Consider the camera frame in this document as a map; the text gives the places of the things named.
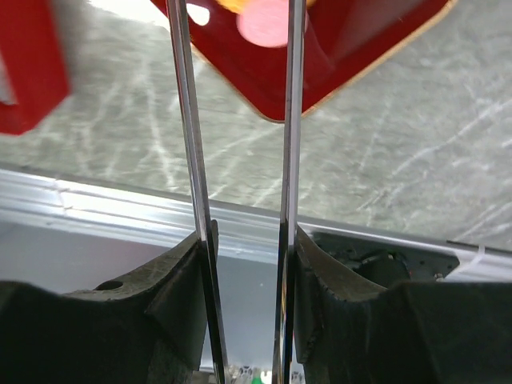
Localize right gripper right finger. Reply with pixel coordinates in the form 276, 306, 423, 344
294, 231, 511, 383

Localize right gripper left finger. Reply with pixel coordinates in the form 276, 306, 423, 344
1, 234, 207, 383

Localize red cookie box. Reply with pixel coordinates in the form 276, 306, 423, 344
1, 1, 70, 135

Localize metal tongs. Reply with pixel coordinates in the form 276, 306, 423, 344
166, 1, 306, 383

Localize pink round cookie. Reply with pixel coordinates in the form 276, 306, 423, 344
236, 0, 289, 48

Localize dark red gold-rimmed tray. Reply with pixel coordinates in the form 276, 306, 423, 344
150, 0, 459, 123

